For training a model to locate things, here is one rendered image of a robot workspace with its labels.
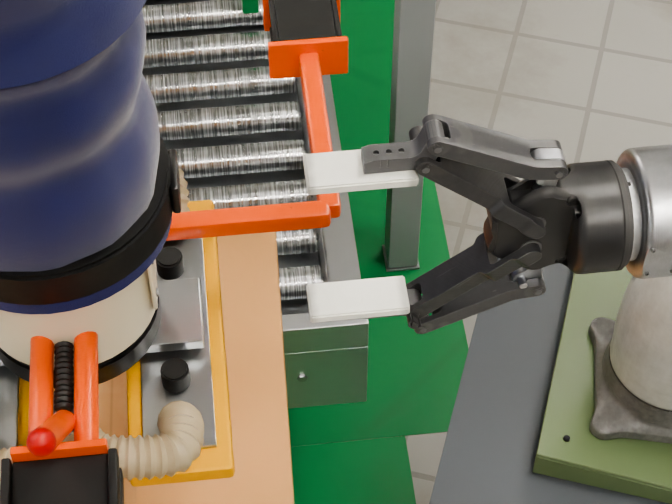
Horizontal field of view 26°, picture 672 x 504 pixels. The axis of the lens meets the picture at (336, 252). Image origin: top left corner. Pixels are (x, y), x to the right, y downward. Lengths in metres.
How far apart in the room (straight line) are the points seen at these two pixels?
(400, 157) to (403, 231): 1.96
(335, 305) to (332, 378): 1.22
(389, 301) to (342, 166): 0.14
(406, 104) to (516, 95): 0.74
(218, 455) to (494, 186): 0.55
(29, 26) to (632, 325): 0.92
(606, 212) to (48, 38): 0.41
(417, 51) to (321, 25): 0.94
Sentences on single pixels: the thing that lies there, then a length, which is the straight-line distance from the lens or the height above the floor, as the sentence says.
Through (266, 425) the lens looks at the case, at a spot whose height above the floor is 0.94.
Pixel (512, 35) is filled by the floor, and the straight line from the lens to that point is 3.44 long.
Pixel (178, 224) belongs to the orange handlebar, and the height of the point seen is 1.25.
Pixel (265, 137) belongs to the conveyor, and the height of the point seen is 0.49.
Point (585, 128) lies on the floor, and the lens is 3.26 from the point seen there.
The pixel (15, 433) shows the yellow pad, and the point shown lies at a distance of 1.44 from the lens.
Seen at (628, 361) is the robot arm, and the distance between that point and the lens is 1.78.
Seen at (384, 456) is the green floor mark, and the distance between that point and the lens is 2.71.
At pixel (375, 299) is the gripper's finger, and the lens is 1.02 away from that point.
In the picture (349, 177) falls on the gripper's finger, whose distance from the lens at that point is 0.91.
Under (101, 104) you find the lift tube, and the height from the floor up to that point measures 1.53.
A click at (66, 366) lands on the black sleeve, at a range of 1.34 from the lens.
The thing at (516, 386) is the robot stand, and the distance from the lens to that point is 1.91.
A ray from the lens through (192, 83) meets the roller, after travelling 2.55.
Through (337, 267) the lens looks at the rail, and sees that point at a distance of 2.20.
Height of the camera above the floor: 2.33
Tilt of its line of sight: 52 degrees down
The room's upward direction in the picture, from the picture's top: straight up
